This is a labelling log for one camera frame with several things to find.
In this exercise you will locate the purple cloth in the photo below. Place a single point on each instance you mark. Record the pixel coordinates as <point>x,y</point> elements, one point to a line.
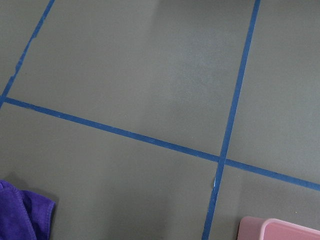
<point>24,215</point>

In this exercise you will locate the pink plastic tray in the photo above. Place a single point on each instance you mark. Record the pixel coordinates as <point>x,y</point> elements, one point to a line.
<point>254,228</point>

